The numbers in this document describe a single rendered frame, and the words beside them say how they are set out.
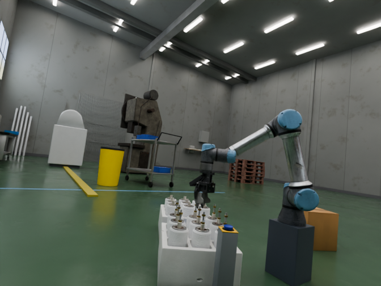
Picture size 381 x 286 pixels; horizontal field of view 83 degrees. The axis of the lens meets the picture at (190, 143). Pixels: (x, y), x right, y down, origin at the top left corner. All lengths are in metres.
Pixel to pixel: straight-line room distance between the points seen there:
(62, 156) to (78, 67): 5.92
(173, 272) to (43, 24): 11.83
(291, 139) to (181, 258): 0.81
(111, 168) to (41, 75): 8.23
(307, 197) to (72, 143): 6.30
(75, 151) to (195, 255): 6.03
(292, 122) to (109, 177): 3.21
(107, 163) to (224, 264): 3.13
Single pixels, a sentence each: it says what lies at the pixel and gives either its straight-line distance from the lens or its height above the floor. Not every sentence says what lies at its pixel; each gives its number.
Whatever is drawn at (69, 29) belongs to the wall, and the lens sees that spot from 12.38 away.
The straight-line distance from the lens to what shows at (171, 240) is 1.14.
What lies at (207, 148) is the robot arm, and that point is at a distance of 1.20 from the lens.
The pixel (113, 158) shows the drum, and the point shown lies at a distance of 3.88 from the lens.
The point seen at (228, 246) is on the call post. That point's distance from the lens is 1.01.
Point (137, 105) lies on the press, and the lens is 6.75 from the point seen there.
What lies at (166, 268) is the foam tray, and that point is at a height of 0.09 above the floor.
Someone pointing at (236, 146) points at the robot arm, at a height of 0.71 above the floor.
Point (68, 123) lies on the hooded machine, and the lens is 6.93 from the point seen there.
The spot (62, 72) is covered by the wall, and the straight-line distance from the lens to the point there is 11.67.
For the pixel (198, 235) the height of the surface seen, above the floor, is 0.23.
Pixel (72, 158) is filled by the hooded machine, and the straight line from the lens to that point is 6.88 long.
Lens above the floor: 0.59
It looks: 5 degrees up
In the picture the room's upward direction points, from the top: 7 degrees clockwise
